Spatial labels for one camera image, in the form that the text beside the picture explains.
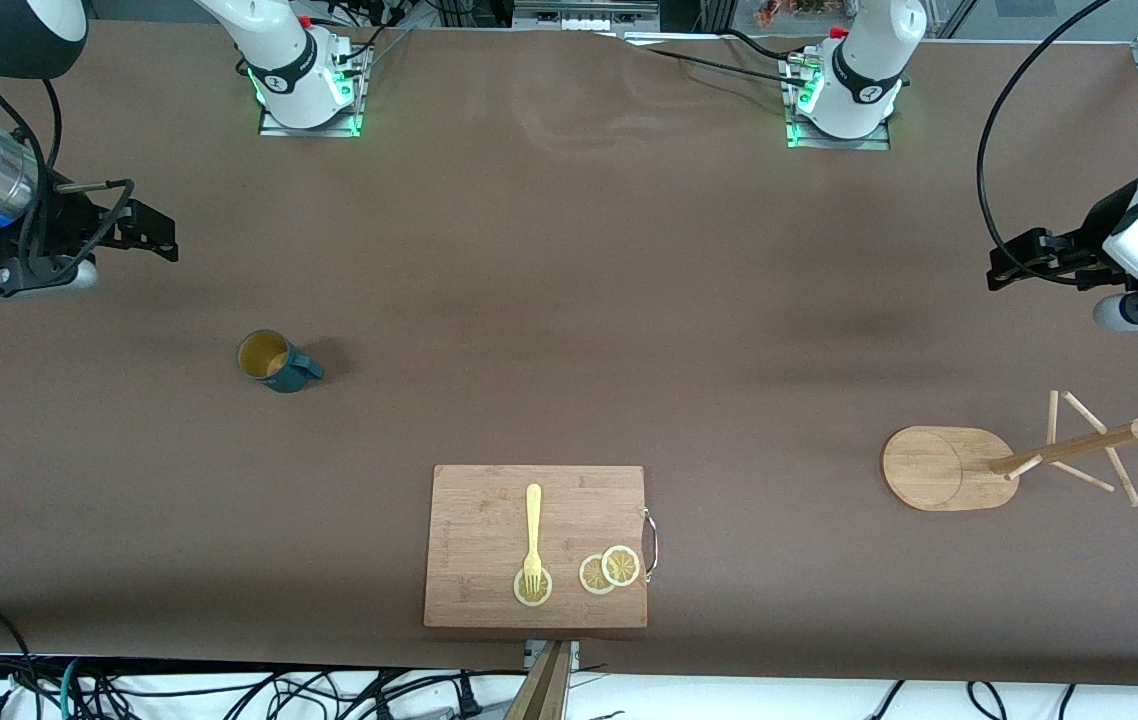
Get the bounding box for teal mug with yellow inside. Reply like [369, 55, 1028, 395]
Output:
[237, 329, 326, 394]

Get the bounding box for wooden cup rack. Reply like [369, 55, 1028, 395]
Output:
[881, 390, 1138, 513]

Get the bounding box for bamboo cutting board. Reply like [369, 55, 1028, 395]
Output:
[423, 465, 649, 630]

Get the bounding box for yellow plastic fork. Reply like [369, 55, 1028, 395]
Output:
[522, 484, 544, 597]

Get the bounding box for grey power strip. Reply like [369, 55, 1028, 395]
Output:
[513, 0, 660, 28]

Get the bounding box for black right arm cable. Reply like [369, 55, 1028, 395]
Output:
[0, 25, 135, 281]

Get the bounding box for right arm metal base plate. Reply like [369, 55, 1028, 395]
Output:
[258, 45, 367, 139]

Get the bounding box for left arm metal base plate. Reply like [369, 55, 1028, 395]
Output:
[785, 50, 893, 152]

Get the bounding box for black cable on table edge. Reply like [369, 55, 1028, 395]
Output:
[624, 28, 815, 89]

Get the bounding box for tangled black floor cables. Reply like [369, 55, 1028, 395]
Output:
[0, 665, 490, 720]

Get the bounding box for wooden post with metal bracket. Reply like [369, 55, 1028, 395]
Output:
[504, 640, 581, 720]

